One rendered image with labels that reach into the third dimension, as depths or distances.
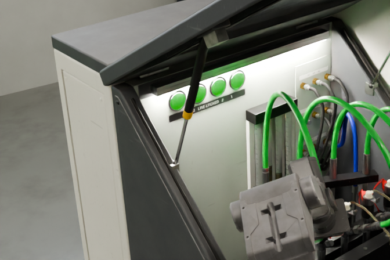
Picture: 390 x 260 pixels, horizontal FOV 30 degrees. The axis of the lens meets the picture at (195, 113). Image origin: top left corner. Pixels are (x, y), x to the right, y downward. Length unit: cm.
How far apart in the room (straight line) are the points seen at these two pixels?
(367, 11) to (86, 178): 85
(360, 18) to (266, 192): 112
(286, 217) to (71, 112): 109
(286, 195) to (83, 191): 115
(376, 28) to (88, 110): 76
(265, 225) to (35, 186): 341
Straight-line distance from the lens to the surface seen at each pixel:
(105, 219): 190
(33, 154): 456
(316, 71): 198
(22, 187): 424
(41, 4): 538
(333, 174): 191
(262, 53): 179
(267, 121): 176
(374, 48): 196
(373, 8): 193
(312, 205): 91
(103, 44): 174
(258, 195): 91
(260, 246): 85
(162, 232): 164
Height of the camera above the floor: 208
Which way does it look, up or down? 25 degrees down
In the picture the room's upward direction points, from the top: 3 degrees counter-clockwise
